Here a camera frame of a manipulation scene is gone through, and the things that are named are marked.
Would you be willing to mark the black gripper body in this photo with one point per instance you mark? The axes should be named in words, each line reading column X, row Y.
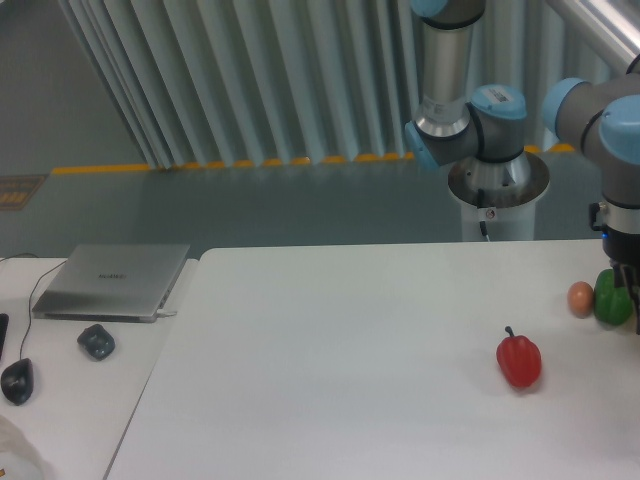
column 619, row 230

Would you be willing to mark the red bell pepper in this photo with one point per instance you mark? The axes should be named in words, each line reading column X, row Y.
column 519, row 360

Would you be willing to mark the black computer mouse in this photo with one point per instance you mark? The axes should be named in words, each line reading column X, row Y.
column 17, row 382

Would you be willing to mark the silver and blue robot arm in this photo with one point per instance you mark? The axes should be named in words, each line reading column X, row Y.
column 480, row 137

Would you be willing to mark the white sleeved forearm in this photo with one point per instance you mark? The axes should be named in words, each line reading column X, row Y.
column 20, row 459

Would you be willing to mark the green bell pepper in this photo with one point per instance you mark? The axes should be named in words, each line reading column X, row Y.
column 612, row 304

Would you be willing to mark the brown egg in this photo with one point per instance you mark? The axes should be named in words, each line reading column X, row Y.
column 580, row 299

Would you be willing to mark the white folded partition screen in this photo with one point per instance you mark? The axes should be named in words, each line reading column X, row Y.
column 228, row 82

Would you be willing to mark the white laptop plug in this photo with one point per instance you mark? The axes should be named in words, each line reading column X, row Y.
column 166, row 314

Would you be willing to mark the silver closed laptop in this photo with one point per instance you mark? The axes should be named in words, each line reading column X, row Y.
column 116, row 282

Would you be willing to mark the black earbuds case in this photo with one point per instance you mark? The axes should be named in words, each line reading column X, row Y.
column 97, row 342

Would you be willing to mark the black phone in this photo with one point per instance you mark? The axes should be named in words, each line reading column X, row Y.
column 4, row 321

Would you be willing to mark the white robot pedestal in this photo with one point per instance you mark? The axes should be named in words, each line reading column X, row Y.
column 498, row 201

